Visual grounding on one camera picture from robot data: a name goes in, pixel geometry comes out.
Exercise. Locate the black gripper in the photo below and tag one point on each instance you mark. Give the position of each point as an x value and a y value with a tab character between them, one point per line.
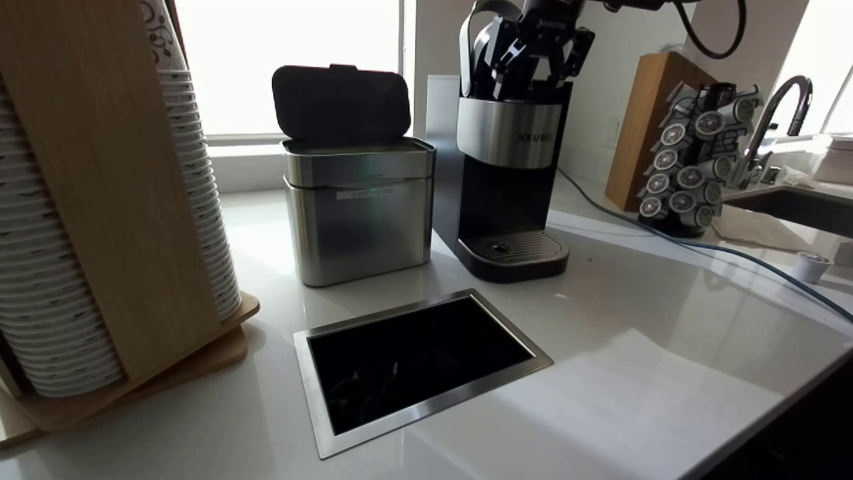
551	18

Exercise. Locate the black silver Keurig coffeemaker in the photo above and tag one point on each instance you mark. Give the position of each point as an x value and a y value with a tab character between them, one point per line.
497	195

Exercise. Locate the coffee pod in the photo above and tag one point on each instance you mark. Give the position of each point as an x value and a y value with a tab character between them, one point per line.
741	108
651	206
708	124
665	160
657	184
692	176
704	214
673	135
681	204

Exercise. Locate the light wooden box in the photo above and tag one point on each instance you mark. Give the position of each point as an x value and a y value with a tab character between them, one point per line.
641	124

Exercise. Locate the bright window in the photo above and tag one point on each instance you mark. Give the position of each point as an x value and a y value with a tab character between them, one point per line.
295	63

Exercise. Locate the stainless steel lidded bin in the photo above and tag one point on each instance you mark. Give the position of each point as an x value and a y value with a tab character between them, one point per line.
356	222

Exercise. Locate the chrome faucet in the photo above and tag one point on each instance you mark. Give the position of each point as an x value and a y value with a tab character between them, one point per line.
792	80

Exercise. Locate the steel sink basin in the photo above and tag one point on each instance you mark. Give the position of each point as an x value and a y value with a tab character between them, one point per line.
800	208

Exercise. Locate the small white cap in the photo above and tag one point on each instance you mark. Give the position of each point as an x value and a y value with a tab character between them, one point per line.
811	268

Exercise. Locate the white paper cup stack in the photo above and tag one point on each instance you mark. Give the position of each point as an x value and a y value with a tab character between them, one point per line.
200	195
44	294

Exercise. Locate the steel countertop trash chute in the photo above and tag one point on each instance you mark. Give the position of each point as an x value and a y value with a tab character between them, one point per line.
314	390

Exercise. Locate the wooden cup dispenser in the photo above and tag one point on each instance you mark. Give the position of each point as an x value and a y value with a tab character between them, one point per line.
90	176

